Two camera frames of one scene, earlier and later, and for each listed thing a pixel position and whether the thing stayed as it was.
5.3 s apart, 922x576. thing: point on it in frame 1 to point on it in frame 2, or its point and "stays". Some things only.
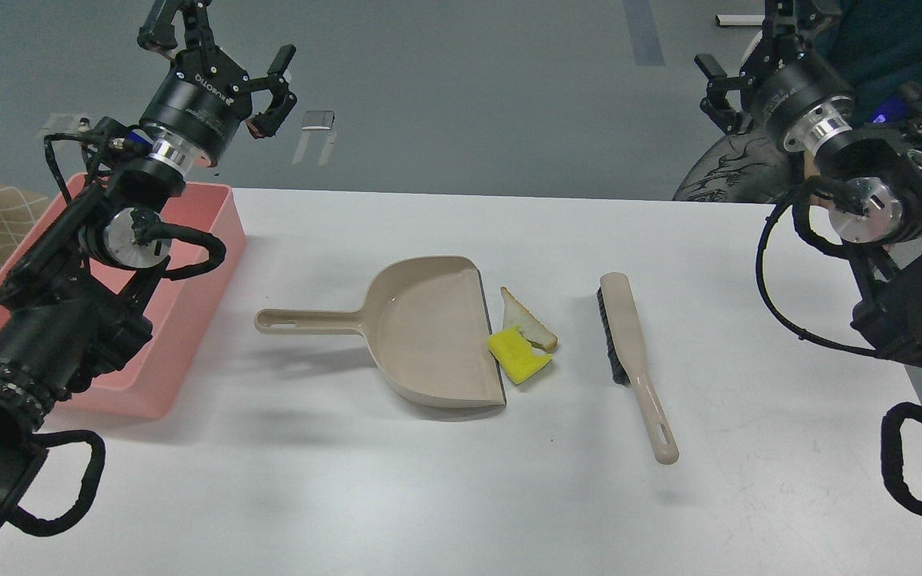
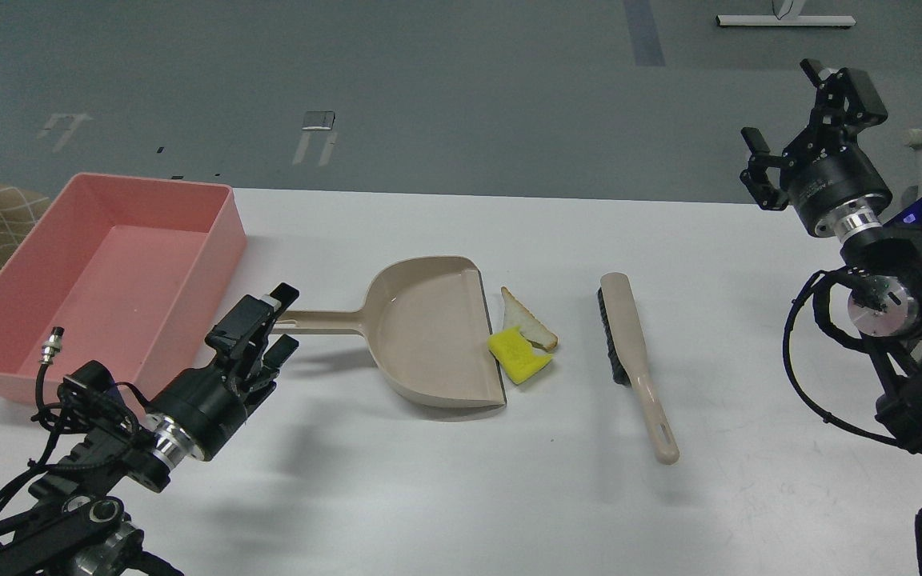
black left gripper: (203, 97) to (199, 415)
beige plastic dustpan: (427, 325) stays
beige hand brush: (625, 358) stays
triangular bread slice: (516, 314) stays
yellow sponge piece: (515, 355) stays
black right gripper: (796, 91) to (826, 166)
